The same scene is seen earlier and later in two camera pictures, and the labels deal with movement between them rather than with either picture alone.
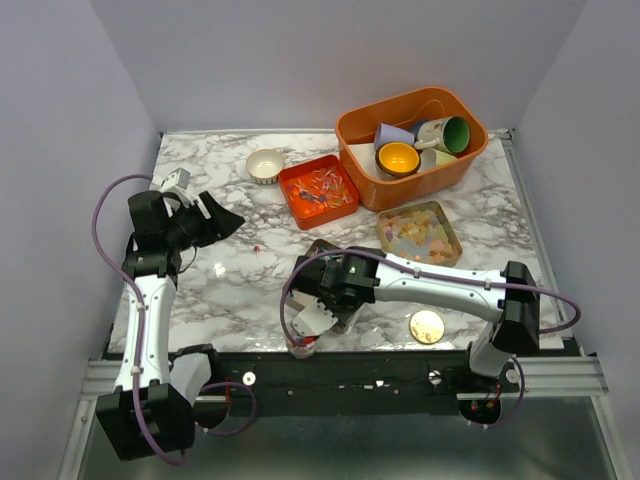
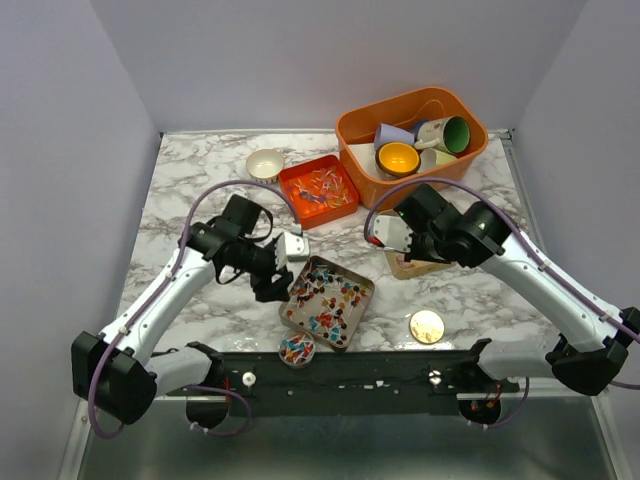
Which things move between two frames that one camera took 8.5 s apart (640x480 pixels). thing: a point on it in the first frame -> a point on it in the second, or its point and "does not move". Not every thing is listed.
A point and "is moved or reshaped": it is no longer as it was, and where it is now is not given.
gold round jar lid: (426, 327) does not move
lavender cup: (386, 133) does not move
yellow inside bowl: (394, 160) does not move
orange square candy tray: (318, 192) does not move
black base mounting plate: (344, 383) does not move
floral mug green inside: (448, 133) does not move
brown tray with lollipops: (297, 302) is moved or reshaped
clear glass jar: (302, 352) is moved or reshaped
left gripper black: (222, 221) -> (265, 290)
